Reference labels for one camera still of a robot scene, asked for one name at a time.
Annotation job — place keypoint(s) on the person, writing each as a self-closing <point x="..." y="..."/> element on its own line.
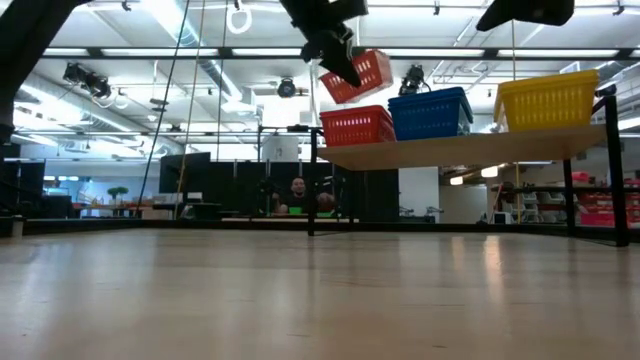
<point x="298" y="192"/>

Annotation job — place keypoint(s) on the round black ceiling fixture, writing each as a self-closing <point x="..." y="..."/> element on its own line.
<point x="286" y="88"/>

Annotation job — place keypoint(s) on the black partition panels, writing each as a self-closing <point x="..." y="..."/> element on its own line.
<point x="375" y="195"/>

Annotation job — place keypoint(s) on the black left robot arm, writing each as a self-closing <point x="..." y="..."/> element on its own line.
<point x="25" y="40"/>

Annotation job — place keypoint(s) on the rack with red bins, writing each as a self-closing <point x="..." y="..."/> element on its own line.
<point x="600" y="205"/>

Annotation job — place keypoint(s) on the white cylinder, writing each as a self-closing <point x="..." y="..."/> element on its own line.
<point x="16" y="227"/>

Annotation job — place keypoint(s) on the black overhead beam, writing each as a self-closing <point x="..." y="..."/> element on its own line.
<point x="225" y="52"/>

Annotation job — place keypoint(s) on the black hanging camera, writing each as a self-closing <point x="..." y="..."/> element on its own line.
<point x="412" y="80"/>

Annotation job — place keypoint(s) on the small green plant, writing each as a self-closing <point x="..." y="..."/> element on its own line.
<point x="117" y="191"/>

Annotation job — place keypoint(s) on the wooden shelf with black legs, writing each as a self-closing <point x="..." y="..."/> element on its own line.
<point x="450" y="147"/>

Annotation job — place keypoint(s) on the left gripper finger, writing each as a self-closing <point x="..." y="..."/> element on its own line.
<point x="335" y="55"/>

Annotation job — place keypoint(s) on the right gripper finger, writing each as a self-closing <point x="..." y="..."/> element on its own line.
<point x="502" y="15"/>

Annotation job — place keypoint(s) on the black track lights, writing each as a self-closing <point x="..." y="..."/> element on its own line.
<point x="87" y="80"/>

